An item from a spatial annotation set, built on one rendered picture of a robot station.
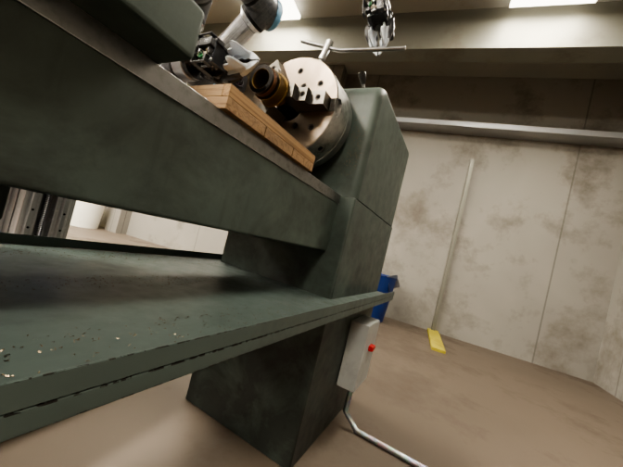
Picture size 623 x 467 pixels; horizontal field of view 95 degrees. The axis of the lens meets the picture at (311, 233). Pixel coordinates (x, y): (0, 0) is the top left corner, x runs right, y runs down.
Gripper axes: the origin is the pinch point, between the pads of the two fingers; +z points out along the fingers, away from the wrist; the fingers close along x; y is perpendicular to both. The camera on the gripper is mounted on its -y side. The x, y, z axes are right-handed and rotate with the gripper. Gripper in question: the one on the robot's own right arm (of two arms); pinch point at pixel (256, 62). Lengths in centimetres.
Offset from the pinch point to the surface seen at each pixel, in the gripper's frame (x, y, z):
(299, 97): -0.3, -14.3, 3.7
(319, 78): 9.1, -20.2, 4.1
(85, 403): -55, 33, 28
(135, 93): -25.7, 29.3, 14.2
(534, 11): 209, -238, 57
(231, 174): -29.7, 11.5, 13.7
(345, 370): -82, -63, 20
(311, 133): -7.6, -20.4, 6.0
